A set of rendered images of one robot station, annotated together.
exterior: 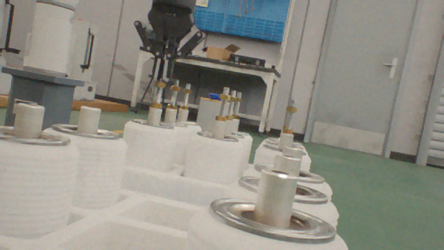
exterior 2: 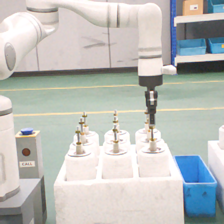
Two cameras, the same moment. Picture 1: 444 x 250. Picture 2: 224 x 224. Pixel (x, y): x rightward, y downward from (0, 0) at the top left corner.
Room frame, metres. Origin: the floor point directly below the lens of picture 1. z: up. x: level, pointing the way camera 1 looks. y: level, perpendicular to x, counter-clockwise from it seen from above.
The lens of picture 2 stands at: (1.10, 1.28, 0.62)
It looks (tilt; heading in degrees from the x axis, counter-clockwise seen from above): 11 degrees down; 265
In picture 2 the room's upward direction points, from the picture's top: 3 degrees counter-clockwise
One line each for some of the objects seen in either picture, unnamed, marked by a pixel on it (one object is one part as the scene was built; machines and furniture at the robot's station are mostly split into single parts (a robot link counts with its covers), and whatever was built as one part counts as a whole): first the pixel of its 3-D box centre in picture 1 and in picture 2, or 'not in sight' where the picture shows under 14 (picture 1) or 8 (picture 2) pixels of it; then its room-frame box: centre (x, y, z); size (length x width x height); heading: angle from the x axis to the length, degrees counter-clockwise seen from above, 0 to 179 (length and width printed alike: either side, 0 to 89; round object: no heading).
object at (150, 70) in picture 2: not in sight; (156, 64); (0.84, 0.12, 0.52); 0.11 x 0.09 x 0.06; 171
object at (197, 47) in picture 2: not in sight; (190, 47); (-0.63, -4.27, 0.36); 0.50 x 0.38 x 0.21; 79
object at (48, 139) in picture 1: (26, 137); not in sight; (0.44, 0.17, 0.25); 0.08 x 0.08 x 0.01
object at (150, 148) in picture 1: (143, 174); (154, 177); (0.86, 0.12, 0.16); 0.10 x 0.10 x 0.18
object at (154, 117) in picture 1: (154, 117); (153, 145); (0.86, 0.12, 0.26); 0.02 x 0.02 x 0.03
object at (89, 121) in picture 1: (89, 121); not in sight; (0.56, 0.15, 0.26); 0.02 x 0.02 x 0.03
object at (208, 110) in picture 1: (205, 160); (31, 179); (1.26, 0.03, 0.16); 0.07 x 0.07 x 0.31; 83
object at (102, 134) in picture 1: (87, 132); not in sight; (0.56, 0.15, 0.25); 0.08 x 0.08 x 0.01
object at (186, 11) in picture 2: not in sight; (192, 8); (-0.63, -4.20, 0.89); 0.31 x 0.24 x 0.20; 78
